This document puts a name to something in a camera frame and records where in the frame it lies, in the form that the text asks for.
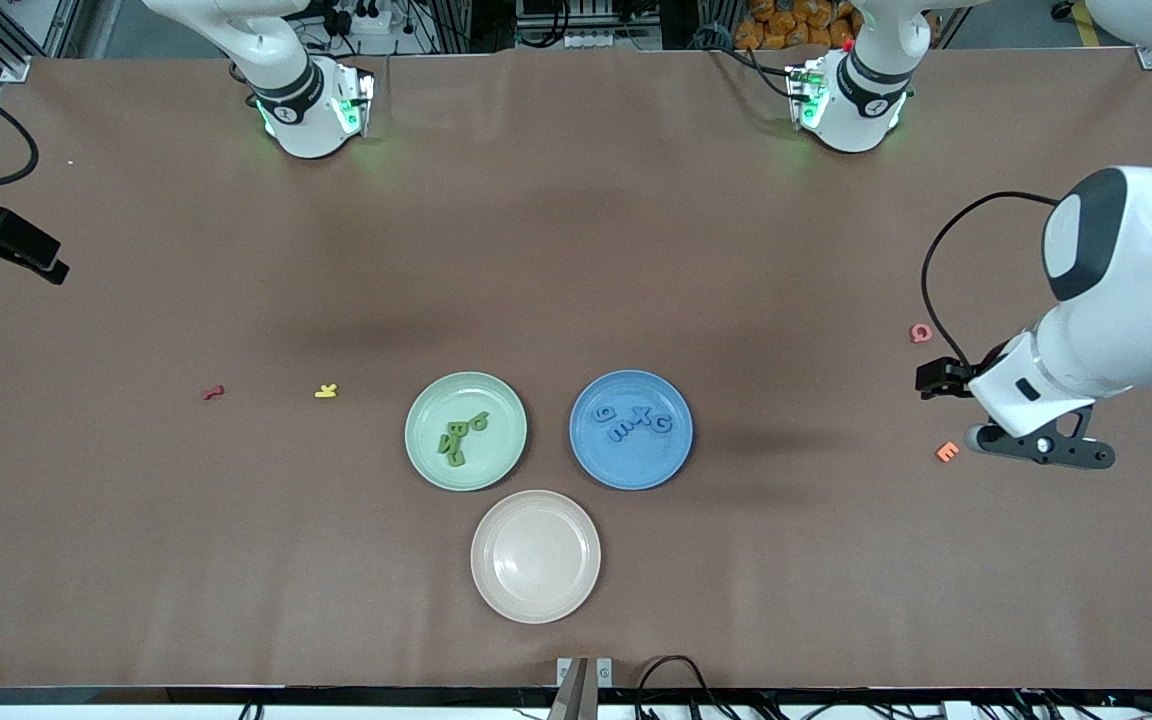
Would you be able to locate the orange snack bag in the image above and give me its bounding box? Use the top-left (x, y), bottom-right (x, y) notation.
top-left (736, 0), bottom-right (862, 51)

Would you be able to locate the white power strip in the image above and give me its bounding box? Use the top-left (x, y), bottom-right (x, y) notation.
top-left (321, 0), bottom-right (397, 36)

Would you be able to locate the blue plate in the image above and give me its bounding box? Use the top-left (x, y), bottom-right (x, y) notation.
top-left (569, 369), bottom-right (695, 492)

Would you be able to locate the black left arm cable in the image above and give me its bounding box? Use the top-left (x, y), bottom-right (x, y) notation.
top-left (920, 190), bottom-right (1065, 366)

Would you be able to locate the black base cable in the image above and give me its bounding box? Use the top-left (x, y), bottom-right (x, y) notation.
top-left (701, 30), bottom-right (799, 99)

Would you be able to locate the beige pink plate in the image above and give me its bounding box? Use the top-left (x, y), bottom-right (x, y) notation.
top-left (470, 489), bottom-right (602, 625)

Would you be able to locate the black looped cable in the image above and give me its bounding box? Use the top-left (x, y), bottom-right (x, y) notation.
top-left (633, 655), bottom-right (737, 720)

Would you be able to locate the metal table clamp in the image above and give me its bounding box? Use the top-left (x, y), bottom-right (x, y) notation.
top-left (548, 657), bottom-right (614, 720)

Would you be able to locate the green plate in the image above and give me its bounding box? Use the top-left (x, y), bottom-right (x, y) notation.
top-left (404, 371), bottom-right (528, 493)

